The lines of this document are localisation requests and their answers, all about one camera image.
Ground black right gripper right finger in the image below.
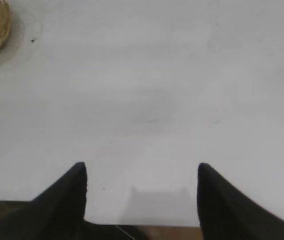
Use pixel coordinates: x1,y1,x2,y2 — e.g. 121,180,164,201
197,162,284,240

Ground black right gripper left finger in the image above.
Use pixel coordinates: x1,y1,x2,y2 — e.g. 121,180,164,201
6,161,88,240

